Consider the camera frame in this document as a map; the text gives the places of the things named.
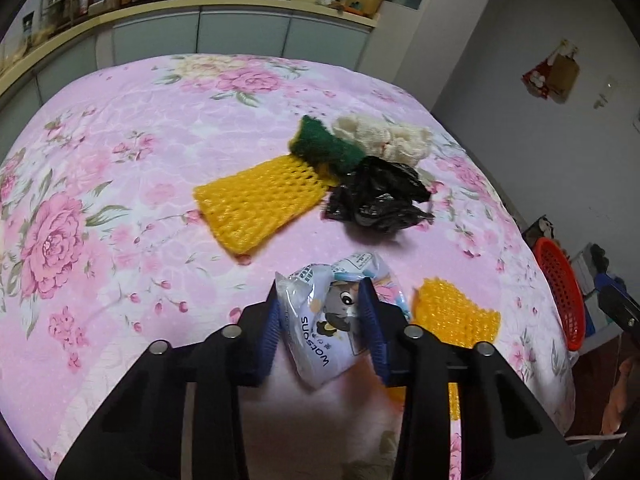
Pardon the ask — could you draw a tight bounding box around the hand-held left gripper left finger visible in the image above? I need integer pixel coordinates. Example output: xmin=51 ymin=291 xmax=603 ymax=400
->
xmin=55 ymin=282 xmax=281 ymax=480

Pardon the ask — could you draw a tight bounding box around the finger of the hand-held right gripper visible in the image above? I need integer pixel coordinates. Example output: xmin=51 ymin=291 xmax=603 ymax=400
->
xmin=597 ymin=285 xmax=640 ymax=333
xmin=595 ymin=270 xmax=628 ymax=292

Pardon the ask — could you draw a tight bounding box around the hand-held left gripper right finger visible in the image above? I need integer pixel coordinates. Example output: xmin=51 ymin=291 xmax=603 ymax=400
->
xmin=357 ymin=277 xmax=586 ymax=480

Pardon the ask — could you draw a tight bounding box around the red plastic basket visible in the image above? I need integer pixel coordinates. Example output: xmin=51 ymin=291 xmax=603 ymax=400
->
xmin=532 ymin=236 xmax=587 ymax=352

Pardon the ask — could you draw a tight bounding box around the white tissue packet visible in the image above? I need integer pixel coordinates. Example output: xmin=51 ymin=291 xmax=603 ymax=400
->
xmin=274 ymin=251 xmax=413 ymax=391

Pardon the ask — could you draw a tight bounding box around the yellow foam net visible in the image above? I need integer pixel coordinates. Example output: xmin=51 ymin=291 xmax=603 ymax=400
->
xmin=411 ymin=276 xmax=502 ymax=421
xmin=192 ymin=154 xmax=333 ymax=256

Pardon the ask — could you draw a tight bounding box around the black plastic bag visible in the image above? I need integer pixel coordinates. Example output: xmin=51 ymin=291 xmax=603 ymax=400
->
xmin=322 ymin=156 xmax=436 ymax=233

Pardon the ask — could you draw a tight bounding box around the green scouring pad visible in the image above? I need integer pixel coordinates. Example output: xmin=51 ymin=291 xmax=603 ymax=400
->
xmin=289 ymin=115 xmax=368 ymax=173

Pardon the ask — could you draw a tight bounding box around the cream cloth rag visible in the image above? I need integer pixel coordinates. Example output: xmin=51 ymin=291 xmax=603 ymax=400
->
xmin=331 ymin=114 xmax=433 ymax=165

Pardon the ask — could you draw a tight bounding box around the person's right hand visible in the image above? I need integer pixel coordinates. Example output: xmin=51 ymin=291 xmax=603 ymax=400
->
xmin=602 ymin=360 xmax=633 ymax=436

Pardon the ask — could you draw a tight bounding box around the stack of shoe boxes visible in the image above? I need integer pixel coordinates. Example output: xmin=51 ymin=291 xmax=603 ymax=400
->
xmin=570 ymin=247 xmax=608 ymax=338

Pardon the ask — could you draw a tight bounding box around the brown wooden cabinet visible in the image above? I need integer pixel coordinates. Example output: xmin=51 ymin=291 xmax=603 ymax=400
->
xmin=565 ymin=330 xmax=640 ymax=441

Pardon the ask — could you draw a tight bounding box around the white intercom phone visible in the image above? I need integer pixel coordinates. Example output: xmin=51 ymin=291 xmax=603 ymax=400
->
xmin=594 ymin=76 xmax=618 ymax=110

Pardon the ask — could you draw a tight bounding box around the brown paper bag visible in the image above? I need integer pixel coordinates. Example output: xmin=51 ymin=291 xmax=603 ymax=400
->
xmin=547 ymin=42 xmax=582 ymax=105

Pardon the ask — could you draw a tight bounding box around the pink floral quilt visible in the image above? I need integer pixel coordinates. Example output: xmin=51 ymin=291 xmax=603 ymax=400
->
xmin=0 ymin=52 xmax=576 ymax=480

